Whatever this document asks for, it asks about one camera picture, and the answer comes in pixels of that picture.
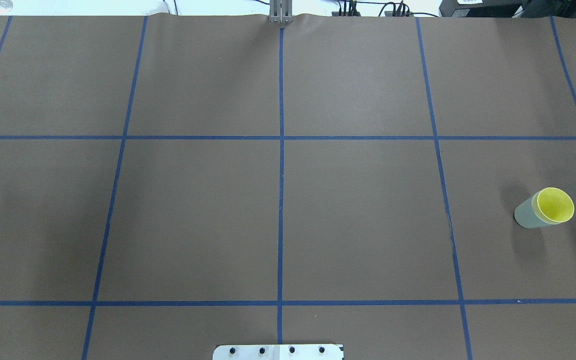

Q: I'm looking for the black box with label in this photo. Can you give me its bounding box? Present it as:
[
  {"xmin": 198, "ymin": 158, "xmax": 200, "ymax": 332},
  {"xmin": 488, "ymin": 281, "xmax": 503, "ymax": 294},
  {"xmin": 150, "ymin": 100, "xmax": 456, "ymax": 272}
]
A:
[{"xmin": 439, "ymin": 0, "xmax": 530, "ymax": 18}]

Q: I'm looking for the pale green cup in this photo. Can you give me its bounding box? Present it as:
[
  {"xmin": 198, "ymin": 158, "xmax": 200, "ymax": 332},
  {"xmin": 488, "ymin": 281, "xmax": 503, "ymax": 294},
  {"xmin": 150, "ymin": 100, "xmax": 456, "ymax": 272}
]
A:
[{"xmin": 513, "ymin": 191, "xmax": 560, "ymax": 229}]

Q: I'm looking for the aluminium frame post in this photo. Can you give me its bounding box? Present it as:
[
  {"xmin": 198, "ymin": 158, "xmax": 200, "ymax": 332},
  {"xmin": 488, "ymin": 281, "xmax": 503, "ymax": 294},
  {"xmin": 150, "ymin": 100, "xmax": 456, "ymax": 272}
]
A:
[{"xmin": 267, "ymin": 0, "xmax": 294, "ymax": 25}]

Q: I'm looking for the small electronics board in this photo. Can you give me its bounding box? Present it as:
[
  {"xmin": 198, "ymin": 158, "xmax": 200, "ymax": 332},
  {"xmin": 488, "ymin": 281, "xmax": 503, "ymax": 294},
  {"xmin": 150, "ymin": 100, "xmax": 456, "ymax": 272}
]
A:
[
  {"xmin": 379, "ymin": 1, "xmax": 413, "ymax": 18},
  {"xmin": 331, "ymin": 0, "xmax": 361, "ymax": 18}
]

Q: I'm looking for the white camera stand column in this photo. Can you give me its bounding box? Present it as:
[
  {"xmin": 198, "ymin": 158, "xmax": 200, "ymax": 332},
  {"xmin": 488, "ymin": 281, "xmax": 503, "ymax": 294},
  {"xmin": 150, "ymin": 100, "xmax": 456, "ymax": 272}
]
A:
[{"xmin": 212, "ymin": 343, "xmax": 345, "ymax": 360}]

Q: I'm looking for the yellow cup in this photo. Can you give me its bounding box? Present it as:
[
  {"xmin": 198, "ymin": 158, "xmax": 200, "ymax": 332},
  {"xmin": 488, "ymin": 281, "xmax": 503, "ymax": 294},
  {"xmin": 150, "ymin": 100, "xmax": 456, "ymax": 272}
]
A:
[{"xmin": 535, "ymin": 187, "xmax": 575, "ymax": 224}]

